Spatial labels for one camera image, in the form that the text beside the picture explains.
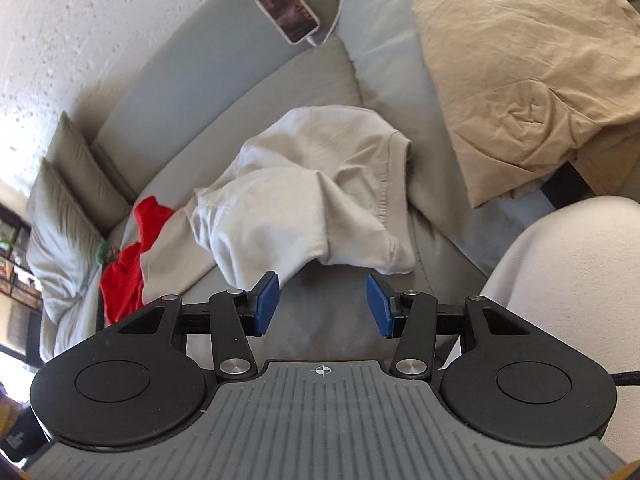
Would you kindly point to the grey-green sofa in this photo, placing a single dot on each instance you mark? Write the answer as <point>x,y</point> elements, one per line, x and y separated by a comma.
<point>228,74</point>

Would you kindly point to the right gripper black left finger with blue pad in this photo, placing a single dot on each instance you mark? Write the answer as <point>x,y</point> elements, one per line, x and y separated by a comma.
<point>150,375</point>

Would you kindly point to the red garment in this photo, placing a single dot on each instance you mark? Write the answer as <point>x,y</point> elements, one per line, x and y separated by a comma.
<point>122,281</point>

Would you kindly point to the olive throw pillow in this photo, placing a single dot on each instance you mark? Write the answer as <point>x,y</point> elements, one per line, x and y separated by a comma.
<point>70,155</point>
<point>63,243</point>

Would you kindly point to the olive throw pillow rear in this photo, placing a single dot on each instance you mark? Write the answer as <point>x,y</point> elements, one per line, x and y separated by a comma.
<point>70,155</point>

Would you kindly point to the smartphone in white case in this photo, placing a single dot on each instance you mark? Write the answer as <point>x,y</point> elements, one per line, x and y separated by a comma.
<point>294,19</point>

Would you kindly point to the person's leg white trousers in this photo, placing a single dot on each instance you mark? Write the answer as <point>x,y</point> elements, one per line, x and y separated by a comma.
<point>575,273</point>

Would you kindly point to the tan beige blanket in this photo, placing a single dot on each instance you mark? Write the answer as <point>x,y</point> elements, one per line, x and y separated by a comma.
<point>527,86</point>

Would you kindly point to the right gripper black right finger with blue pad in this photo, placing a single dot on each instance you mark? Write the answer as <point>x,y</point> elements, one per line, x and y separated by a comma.
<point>495,372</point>

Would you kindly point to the dark wooden bookshelf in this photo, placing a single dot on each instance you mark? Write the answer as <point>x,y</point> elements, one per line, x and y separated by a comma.
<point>17,280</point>

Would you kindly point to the olive throw pillow front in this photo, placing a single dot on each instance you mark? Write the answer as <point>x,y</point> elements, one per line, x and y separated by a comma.
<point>63,243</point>

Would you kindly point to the white t-shirt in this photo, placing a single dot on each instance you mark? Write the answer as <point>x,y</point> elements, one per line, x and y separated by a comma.
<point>323,183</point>

